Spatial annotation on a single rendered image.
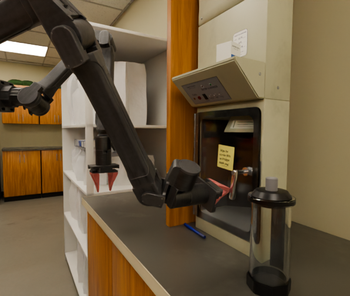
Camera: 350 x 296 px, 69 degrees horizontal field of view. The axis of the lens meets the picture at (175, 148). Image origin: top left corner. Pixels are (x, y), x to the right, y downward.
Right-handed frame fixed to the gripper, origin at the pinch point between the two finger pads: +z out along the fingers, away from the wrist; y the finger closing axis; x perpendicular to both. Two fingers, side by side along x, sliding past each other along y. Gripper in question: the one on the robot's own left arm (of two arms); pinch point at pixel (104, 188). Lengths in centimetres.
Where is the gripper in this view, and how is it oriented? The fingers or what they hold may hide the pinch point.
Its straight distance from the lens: 100.5
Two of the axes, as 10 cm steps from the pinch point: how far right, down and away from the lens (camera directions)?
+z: 0.0, 10.0, 0.7
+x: -5.2, -0.6, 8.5
